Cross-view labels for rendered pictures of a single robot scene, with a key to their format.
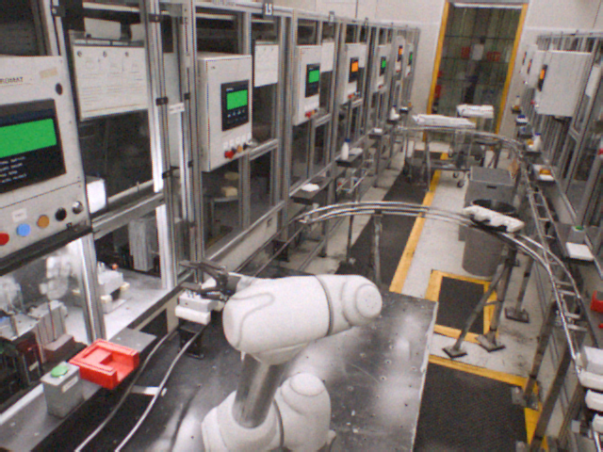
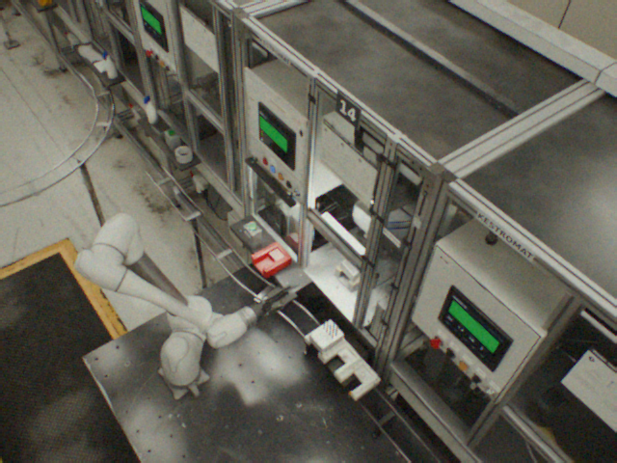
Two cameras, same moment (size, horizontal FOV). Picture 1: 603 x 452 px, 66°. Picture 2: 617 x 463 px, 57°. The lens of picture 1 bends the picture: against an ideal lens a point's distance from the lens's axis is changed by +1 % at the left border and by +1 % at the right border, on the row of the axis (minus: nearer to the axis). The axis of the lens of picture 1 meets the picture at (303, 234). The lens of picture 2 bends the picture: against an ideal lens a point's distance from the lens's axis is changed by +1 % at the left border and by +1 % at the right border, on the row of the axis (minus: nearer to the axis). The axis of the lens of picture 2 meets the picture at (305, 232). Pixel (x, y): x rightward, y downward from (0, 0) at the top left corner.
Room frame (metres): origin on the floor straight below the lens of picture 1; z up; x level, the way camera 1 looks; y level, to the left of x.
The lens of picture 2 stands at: (2.18, -0.78, 3.19)
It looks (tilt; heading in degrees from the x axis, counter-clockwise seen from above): 50 degrees down; 121
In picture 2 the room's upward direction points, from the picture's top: 4 degrees clockwise
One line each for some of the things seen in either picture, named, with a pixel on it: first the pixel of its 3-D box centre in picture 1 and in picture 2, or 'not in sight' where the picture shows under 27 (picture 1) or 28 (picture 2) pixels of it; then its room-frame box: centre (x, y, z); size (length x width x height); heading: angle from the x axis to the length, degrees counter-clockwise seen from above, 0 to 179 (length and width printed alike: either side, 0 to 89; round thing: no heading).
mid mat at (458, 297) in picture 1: (460, 303); not in sight; (3.18, -1.28, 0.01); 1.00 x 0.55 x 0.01; 161
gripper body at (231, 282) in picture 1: (228, 284); (261, 309); (1.36, 0.24, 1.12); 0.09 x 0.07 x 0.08; 71
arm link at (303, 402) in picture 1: (301, 409); (179, 356); (1.11, -0.03, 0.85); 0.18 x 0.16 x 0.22; 114
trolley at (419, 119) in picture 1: (438, 148); not in sight; (6.59, -1.85, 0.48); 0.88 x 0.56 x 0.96; 89
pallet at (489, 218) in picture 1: (490, 221); not in sight; (2.86, -1.23, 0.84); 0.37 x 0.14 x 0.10; 39
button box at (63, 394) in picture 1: (60, 387); (254, 234); (1.01, 0.65, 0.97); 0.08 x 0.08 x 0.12; 71
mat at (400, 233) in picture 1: (409, 197); not in sight; (5.76, -1.35, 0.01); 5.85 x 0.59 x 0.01; 161
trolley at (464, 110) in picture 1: (470, 136); not in sight; (7.66, -2.64, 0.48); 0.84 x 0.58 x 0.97; 169
